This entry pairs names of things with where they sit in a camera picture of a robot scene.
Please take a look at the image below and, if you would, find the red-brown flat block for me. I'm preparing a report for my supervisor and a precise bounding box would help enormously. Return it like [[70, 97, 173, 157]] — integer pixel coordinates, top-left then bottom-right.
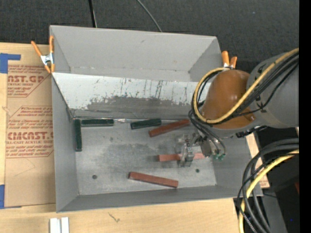
[[148, 119, 191, 138], [158, 153, 205, 163], [128, 171, 179, 189]]

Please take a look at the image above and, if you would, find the brown cardboard board red print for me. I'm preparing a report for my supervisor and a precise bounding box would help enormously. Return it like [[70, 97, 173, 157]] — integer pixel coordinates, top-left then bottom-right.
[[0, 42, 270, 209]]

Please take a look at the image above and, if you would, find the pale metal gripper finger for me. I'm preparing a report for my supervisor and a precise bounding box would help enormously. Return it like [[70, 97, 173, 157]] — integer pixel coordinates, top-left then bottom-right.
[[174, 133, 196, 155], [178, 147, 195, 168]]

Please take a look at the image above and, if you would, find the grey metal bin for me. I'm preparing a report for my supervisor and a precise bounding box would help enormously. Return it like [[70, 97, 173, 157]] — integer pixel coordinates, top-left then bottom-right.
[[49, 25, 263, 213]]

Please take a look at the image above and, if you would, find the dark green flat block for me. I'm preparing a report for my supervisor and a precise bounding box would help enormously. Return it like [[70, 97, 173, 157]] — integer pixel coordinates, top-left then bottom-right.
[[73, 118, 83, 152], [130, 118, 162, 130], [80, 118, 115, 128]]

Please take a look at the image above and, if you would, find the black cylinder on white bracket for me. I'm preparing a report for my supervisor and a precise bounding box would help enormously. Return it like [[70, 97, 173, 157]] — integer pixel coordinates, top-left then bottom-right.
[[235, 129, 253, 138]]

